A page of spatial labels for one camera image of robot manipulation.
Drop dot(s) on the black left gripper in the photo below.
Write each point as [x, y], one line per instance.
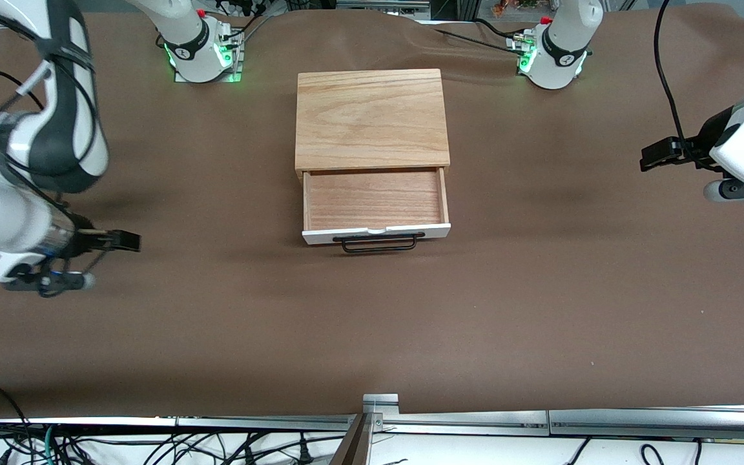
[701, 141]

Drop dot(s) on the aluminium diagonal strut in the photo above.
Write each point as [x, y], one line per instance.
[356, 445]

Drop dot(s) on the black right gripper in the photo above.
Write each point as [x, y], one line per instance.
[83, 241]

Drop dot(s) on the wooden drawer cabinet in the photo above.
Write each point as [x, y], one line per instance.
[372, 116]

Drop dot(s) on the aluminium frame rail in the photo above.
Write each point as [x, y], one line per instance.
[462, 423]
[249, 423]
[669, 423]

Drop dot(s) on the aluminium corner bracket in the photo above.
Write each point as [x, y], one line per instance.
[380, 403]

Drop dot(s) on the brown table mat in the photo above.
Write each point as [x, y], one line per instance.
[372, 336]

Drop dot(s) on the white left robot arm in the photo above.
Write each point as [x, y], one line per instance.
[569, 35]

